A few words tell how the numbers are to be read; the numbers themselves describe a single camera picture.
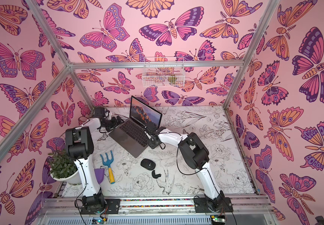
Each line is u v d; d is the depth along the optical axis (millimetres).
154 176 840
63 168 724
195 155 547
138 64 940
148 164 868
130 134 1030
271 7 693
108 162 901
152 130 793
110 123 948
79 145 591
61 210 735
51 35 783
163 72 955
